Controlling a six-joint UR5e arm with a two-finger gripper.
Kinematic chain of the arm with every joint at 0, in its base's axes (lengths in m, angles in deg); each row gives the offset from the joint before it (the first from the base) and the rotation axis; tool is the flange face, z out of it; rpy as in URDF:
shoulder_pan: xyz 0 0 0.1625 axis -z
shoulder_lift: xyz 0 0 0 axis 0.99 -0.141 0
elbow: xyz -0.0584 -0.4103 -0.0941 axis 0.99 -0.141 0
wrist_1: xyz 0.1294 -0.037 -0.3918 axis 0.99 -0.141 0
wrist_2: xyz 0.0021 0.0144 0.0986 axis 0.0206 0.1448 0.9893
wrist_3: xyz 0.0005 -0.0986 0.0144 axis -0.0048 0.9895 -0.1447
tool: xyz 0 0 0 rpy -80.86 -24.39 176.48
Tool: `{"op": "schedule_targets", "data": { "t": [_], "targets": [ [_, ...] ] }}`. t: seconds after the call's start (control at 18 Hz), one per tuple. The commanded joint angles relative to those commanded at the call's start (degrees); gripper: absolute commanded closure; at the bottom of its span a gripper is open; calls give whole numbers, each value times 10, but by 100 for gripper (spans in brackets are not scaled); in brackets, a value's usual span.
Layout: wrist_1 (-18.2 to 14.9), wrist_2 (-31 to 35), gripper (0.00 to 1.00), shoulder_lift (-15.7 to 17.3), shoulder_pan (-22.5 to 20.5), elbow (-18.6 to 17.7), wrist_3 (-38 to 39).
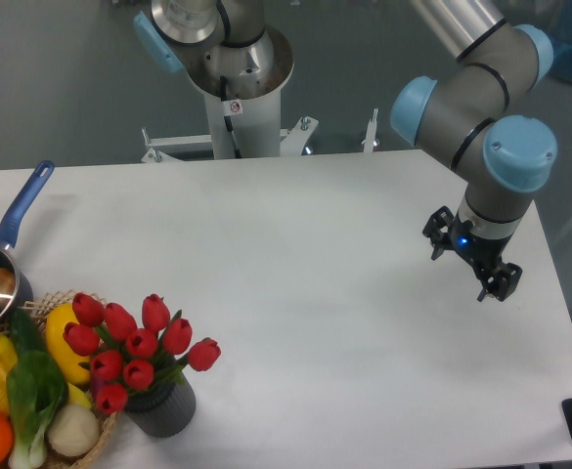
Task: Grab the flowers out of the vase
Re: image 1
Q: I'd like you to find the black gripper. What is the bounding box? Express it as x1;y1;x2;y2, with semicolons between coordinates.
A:
422;206;522;302

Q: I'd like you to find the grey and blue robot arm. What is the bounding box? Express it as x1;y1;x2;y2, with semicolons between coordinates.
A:
390;1;558;301

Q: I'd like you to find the dark grey ribbed vase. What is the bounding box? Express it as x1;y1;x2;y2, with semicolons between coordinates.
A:
124;372;197;438

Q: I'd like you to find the red tulip bouquet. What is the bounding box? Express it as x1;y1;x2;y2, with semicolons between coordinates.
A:
63;292;221;415

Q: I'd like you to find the white onion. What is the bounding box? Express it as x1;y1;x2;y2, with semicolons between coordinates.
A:
47;405;100;457

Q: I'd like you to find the woven wicker basket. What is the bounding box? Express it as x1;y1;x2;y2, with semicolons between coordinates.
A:
0;288;121;469

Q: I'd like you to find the green cucumber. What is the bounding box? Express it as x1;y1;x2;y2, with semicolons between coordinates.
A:
10;308;47;357

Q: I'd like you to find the green bok choy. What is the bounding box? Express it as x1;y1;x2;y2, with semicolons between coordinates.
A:
7;351;67;468

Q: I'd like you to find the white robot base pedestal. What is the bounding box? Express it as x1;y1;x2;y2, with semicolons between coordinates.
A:
133;1;318;159

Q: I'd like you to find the blue handled saucepan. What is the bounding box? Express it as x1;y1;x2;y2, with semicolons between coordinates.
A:
0;160;55;326

